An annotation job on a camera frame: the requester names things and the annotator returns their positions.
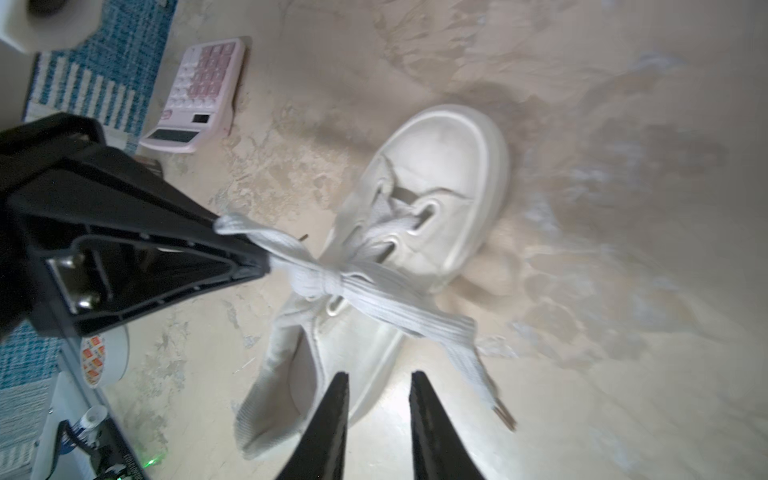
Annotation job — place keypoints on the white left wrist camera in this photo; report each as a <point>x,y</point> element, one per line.
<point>39,26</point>

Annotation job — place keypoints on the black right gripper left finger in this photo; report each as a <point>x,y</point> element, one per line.
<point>320,454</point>

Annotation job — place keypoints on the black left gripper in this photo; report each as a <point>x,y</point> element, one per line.
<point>162,248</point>

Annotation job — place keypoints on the clear tape roll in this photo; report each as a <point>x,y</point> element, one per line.
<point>104,357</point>

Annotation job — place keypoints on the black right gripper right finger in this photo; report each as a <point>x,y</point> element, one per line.
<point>437,450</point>

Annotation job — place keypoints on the white sneaker shoe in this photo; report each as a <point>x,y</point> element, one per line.
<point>424,205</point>

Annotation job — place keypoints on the white shoelace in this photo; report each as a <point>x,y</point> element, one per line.
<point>378,293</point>

